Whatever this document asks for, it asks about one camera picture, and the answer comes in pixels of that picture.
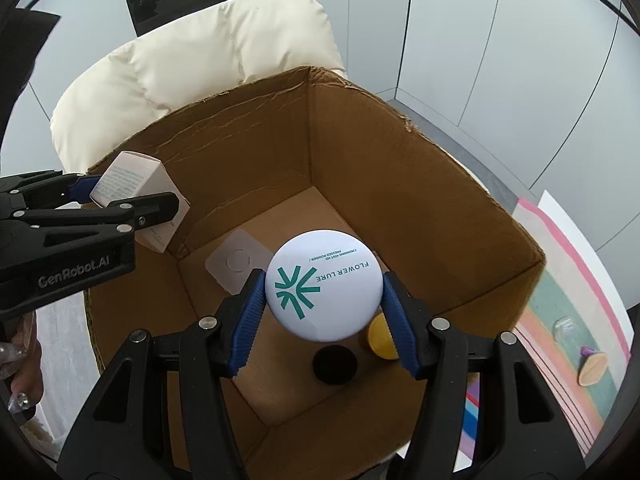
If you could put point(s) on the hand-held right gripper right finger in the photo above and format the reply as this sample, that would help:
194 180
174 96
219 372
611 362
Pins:
397 330

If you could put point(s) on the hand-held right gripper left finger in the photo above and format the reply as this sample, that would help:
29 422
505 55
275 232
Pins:
247 320

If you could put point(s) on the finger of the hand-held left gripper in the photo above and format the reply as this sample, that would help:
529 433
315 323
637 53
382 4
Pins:
82 189
150 207

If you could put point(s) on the pale pink carton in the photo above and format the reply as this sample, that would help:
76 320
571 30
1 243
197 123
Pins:
130 175

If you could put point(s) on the white round compact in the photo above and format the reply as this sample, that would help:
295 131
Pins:
325 285

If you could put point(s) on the brown cardboard box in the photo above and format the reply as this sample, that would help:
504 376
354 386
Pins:
400 185

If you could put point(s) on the person's left hand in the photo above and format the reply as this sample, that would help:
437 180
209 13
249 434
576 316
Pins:
30 360

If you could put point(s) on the yellow round lid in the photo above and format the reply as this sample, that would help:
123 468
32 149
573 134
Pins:
380 340

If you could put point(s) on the translucent square plastic lid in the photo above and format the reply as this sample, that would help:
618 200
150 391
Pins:
230 260

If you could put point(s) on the black round lid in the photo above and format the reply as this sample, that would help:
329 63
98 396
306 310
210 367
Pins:
334 365

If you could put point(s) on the cream padded chair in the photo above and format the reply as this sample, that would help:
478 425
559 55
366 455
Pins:
175 60

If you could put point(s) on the striped pastel cloth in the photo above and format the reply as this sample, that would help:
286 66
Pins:
550 285

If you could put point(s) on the small clear glass bottle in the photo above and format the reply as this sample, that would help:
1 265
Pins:
564 329

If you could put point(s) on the small purple cap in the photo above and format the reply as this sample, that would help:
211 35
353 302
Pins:
587 352

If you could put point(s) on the wooden oval piece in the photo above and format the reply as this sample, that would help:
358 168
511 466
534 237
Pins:
592 370

